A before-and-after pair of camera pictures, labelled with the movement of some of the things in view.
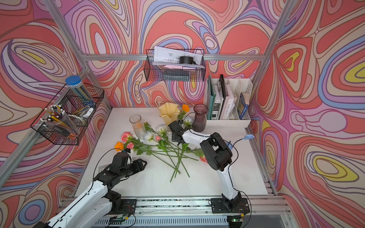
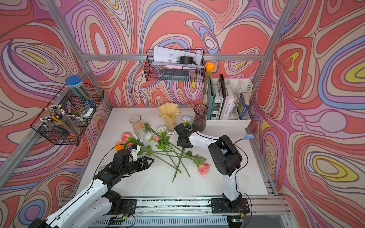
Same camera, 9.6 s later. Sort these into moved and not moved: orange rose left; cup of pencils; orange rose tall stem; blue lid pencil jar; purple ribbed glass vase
Moved: orange rose tall stem
Not moved: purple ribbed glass vase; blue lid pencil jar; cup of pencils; orange rose left
